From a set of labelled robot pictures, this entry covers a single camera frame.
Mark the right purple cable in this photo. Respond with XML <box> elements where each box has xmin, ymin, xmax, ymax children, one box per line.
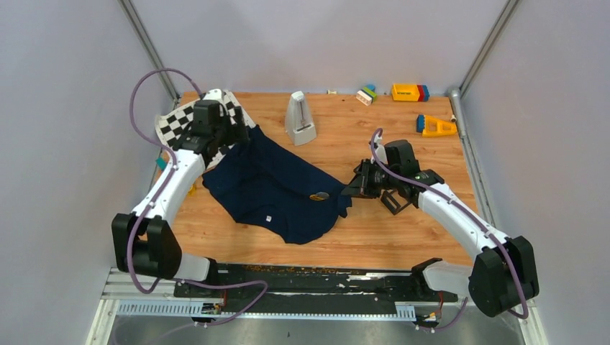
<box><xmin>369</xmin><ymin>127</ymin><xmax>531</xmax><ymax>332</ymax></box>

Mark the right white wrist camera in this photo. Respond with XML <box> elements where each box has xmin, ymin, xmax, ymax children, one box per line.
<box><xmin>371</xmin><ymin>134</ymin><xmax>388</xmax><ymax>165</ymax></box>

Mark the black white checkerboard mat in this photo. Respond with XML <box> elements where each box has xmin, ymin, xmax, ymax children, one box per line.
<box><xmin>155</xmin><ymin>90</ymin><xmax>263</xmax><ymax>175</ymax></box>

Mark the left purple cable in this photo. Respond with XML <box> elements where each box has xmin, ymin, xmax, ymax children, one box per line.
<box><xmin>124</xmin><ymin>68</ymin><xmax>270</xmax><ymax>329</ymax></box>

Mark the black square frame stand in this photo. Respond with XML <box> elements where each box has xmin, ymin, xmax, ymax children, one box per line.
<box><xmin>380</xmin><ymin>190</ymin><xmax>411</xmax><ymax>216</ymax></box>

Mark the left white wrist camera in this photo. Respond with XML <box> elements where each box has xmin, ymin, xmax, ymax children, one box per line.
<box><xmin>201</xmin><ymin>88</ymin><xmax>224</xmax><ymax>103</ymax></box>

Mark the grey corner pipe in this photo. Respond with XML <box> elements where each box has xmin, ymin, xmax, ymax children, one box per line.
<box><xmin>447</xmin><ymin>86</ymin><xmax>489</xmax><ymax>213</ymax></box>

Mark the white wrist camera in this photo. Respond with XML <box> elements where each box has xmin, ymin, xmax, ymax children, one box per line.
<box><xmin>371</xmin><ymin>134</ymin><xmax>388</xmax><ymax>165</ymax></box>
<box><xmin>201</xmin><ymin>88</ymin><xmax>224</xmax><ymax>103</ymax></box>

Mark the white green blue block stack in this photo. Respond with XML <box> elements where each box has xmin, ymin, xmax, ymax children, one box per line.
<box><xmin>355</xmin><ymin>84</ymin><xmax>378</xmax><ymax>106</ymax></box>

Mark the navy blue garment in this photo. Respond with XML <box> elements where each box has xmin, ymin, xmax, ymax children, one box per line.
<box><xmin>203</xmin><ymin>130</ymin><xmax>352</xmax><ymax>244</ymax></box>

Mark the yellow toy block bin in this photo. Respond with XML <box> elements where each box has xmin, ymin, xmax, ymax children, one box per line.
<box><xmin>391</xmin><ymin>83</ymin><xmax>420</xmax><ymax>102</ymax></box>

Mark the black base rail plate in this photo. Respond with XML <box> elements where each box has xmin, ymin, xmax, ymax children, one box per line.
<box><xmin>173</xmin><ymin>263</ymin><xmax>458</xmax><ymax>316</ymax></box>

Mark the teal toy block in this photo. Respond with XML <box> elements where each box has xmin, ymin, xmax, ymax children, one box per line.
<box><xmin>155</xmin><ymin>157</ymin><xmax>168</xmax><ymax>171</ymax></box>

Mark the purple cable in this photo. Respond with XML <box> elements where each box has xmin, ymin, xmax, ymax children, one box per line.
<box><xmin>124</xmin><ymin>68</ymin><xmax>270</xmax><ymax>329</ymax></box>
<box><xmin>369</xmin><ymin>127</ymin><xmax>531</xmax><ymax>332</ymax></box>

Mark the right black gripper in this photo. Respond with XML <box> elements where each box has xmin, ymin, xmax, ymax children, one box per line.
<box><xmin>341</xmin><ymin>159</ymin><xmax>399</xmax><ymax>199</ymax></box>

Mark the red blue block pair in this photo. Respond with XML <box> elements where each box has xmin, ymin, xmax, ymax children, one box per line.
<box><xmin>417</xmin><ymin>84</ymin><xmax>430</xmax><ymax>102</ymax></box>

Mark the white metronome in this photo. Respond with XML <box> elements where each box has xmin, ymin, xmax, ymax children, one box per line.
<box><xmin>284</xmin><ymin>91</ymin><xmax>317</xmax><ymax>146</ymax></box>

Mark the yellow blue toy wedge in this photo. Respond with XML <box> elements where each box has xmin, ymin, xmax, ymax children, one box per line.
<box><xmin>416</xmin><ymin>114</ymin><xmax>458</xmax><ymax>137</ymax></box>

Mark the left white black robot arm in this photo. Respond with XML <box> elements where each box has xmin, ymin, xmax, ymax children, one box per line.
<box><xmin>111</xmin><ymin>99</ymin><xmax>249</xmax><ymax>297</ymax></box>

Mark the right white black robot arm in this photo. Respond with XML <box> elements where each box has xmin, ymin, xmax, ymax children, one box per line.
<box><xmin>343</xmin><ymin>133</ymin><xmax>540</xmax><ymax>319</ymax></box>

